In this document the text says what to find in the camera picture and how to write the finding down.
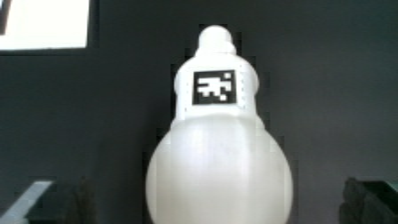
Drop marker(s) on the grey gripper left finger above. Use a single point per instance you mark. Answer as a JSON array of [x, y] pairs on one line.
[[44, 205]]

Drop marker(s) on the white lamp bulb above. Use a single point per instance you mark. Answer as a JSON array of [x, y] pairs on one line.
[[220, 179]]

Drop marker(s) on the white tag sheet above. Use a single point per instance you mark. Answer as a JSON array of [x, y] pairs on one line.
[[46, 24]]

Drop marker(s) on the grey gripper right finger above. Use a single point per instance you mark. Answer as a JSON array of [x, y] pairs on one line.
[[371, 202]]

